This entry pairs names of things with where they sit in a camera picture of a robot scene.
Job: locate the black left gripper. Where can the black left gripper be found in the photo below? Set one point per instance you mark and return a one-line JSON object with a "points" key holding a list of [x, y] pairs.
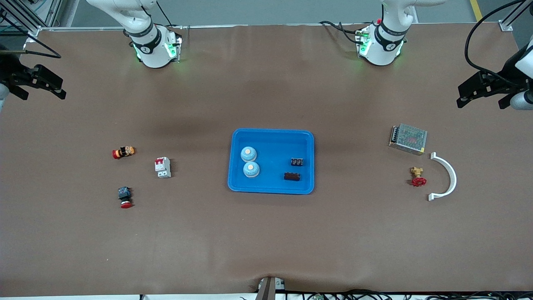
{"points": [[504, 78]]}

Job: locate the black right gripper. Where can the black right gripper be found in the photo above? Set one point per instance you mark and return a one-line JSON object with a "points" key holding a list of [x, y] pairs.
{"points": [[12, 74]]}

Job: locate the black capacitor block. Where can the black capacitor block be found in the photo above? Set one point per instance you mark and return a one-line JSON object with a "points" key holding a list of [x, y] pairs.
{"points": [[296, 161]]}

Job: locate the dark brown capacitor block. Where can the dark brown capacitor block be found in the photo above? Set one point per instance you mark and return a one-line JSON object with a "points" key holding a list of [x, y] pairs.
{"points": [[292, 176]]}

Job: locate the light blue desk bell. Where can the light blue desk bell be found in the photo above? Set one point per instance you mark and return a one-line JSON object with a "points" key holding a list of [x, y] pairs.
{"points": [[251, 169], [248, 154]]}

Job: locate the metal mesh power supply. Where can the metal mesh power supply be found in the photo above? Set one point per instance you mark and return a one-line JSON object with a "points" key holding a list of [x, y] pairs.
{"points": [[409, 139]]}

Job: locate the orange emergency stop button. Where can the orange emergency stop button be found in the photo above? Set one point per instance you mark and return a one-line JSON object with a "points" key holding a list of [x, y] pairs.
{"points": [[123, 152]]}

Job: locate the blue black emergency stop button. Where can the blue black emergency stop button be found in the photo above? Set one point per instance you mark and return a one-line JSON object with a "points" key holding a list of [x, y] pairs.
{"points": [[125, 197]]}

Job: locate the white red circuit breaker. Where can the white red circuit breaker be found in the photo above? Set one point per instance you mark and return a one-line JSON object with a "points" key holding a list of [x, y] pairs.
{"points": [[163, 167]]}

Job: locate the blue plastic tray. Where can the blue plastic tray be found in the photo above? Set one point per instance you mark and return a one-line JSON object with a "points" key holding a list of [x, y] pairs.
{"points": [[270, 183]]}

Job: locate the brown table mat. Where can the brown table mat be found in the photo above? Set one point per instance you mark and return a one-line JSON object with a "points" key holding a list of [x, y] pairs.
{"points": [[266, 233]]}

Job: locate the aluminium frame post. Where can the aluminium frame post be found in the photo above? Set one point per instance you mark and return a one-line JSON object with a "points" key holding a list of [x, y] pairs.
{"points": [[33, 32], [506, 26]]}

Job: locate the white curved plastic bracket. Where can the white curved plastic bracket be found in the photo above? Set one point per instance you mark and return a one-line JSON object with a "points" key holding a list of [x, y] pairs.
{"points": [[454, 177]]}

